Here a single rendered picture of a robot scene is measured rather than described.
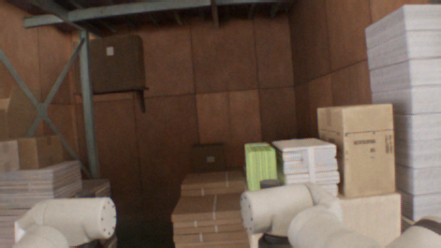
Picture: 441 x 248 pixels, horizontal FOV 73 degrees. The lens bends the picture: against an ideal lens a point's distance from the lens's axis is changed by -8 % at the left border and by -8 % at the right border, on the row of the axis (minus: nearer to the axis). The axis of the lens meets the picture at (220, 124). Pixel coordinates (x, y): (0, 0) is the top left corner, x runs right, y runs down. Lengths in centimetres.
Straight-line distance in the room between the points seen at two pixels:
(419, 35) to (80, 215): 94
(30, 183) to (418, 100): 201
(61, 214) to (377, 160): 80
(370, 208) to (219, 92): 384
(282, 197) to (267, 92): 421
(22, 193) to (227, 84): 322
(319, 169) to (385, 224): 25
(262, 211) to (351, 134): 54
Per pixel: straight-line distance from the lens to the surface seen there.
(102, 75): 465
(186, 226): 216
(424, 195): 107
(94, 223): 52
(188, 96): 467
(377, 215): 101
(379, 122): 98
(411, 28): 103
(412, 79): 101
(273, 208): 48
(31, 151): 216
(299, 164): 93
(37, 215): 56
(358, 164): 97
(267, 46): 476
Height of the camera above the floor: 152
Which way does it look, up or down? 2 degrees down
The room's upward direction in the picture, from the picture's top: 4 degrees counter-clockwise
